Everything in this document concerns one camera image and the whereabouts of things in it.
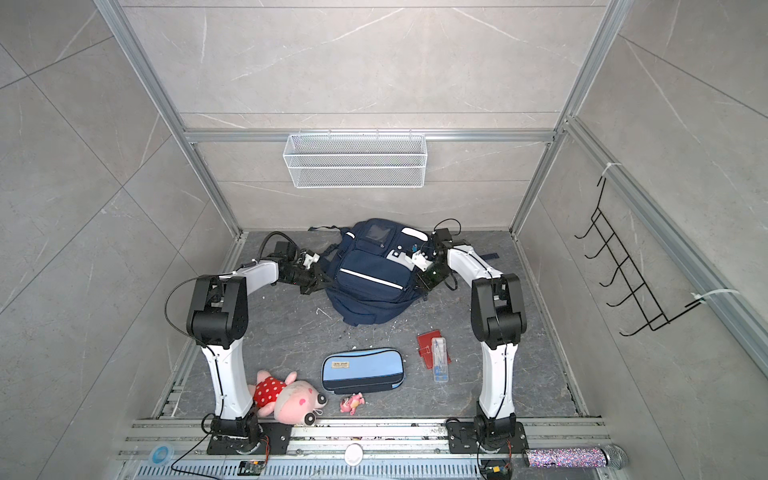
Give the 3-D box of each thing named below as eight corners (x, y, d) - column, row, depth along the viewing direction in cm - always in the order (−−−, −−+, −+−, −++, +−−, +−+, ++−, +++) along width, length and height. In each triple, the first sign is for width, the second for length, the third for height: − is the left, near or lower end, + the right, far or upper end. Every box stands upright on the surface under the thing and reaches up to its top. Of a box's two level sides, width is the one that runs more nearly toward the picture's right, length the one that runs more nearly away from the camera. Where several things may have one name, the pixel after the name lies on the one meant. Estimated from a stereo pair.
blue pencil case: (321, 394, 82) (318, 390, 79) (327, 352, 89) (325, 347, 86) (405, 394, 82) (405, 390, 79) (404, 352, 89) (404, 347, 86)
